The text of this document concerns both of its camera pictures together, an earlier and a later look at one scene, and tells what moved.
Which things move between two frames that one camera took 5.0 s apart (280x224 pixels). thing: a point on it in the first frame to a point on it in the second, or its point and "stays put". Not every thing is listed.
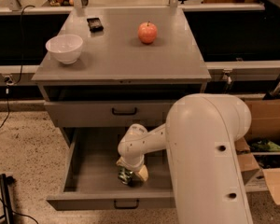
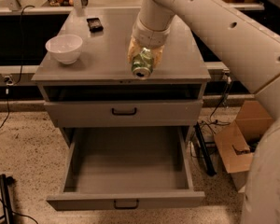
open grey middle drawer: x=91 y=180 stays put
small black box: x=94 y=24 stays put
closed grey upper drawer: x=105 y=114 stays put
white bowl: x=64 y=48 stays put
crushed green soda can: x=124 y=175 to x=142 y=63
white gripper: x=133 y=166 to x=149 y=36
